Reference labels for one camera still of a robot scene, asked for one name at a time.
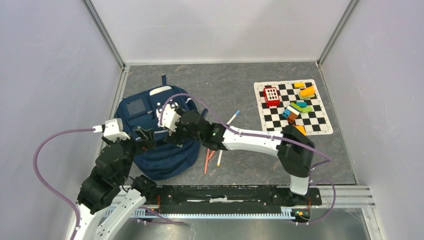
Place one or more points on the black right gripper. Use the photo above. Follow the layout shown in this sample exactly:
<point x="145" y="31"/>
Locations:
<point x="173" y="137"/>

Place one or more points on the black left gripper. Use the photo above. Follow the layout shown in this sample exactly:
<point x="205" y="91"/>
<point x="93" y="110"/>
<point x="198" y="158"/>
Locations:
<point x="149" y="134"/>

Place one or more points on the navy blue student backpack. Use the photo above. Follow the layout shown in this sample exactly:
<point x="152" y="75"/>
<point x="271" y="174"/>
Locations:
<point x="141" y="110"/>

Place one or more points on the orange pen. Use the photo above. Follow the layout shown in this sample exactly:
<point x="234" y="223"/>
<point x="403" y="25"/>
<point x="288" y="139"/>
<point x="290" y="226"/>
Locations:
<point x="211" y="155"/>
<point x="206" y="160"/>

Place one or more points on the yellow and white marker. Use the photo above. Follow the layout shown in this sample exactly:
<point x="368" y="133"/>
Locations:
<point x="219" y="159"/>

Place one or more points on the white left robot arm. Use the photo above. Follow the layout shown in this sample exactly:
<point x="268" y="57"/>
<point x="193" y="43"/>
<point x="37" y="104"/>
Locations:
<point x="99" y="189"/>

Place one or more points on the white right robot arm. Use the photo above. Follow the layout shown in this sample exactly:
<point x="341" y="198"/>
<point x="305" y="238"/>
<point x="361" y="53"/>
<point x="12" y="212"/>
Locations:
<point x="293" y="149"/>

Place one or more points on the blue and white marker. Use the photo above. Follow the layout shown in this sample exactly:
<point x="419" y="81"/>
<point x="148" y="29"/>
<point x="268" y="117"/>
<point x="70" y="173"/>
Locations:
<point x="233" y="118"/>

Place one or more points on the red window toy block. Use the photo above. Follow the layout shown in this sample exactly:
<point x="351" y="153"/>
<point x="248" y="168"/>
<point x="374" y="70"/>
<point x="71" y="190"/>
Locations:
<point x="271" y="96"/>

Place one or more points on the pile of coloured toy blocks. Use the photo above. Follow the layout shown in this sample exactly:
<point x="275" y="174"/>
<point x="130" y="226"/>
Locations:
<point x="292" y="111"/>

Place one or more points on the checkered chessboard mat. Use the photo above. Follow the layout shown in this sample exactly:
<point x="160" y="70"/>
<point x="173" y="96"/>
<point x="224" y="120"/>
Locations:
<point x="316" y="122"/>

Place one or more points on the small toy vehicle blocks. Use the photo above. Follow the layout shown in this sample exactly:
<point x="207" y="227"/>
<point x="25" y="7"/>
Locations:
<point x="301" y="128"/>

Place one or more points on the yellow flat toy block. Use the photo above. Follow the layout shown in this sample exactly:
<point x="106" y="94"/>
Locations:
<point x="299" y="85"/>

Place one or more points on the orange curved toy block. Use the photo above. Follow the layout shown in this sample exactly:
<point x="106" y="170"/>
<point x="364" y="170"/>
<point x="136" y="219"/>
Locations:
<point x="307" y="93"/>

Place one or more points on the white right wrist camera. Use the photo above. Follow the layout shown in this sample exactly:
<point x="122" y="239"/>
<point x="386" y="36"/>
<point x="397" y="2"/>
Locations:
<point x="168" y="117"/>

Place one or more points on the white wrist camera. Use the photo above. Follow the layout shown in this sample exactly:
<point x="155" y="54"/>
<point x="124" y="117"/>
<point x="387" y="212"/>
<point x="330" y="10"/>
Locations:
<point x="168" y="117"/>
<point x="113" y="130"/>

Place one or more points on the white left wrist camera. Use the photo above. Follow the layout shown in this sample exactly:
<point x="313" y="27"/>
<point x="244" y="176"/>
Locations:
<point x="113" y="130"/>

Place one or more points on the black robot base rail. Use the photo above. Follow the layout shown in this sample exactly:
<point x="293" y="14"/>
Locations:
<point x="228" y="199"/>

